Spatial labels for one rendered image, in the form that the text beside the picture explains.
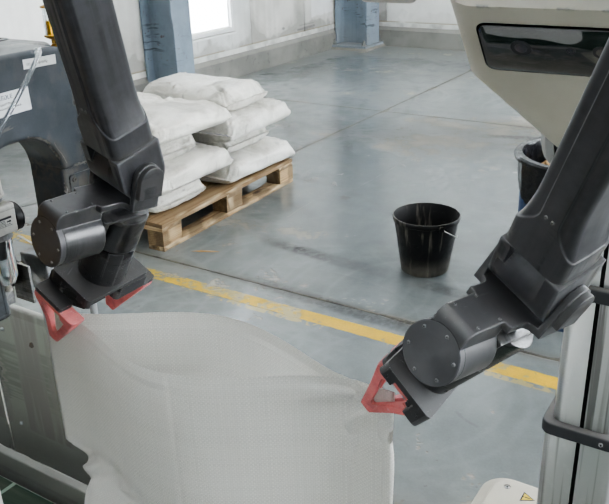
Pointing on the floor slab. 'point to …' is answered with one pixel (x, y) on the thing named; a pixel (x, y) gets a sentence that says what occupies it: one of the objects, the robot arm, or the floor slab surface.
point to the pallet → (165, 239)
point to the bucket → (425, 237)
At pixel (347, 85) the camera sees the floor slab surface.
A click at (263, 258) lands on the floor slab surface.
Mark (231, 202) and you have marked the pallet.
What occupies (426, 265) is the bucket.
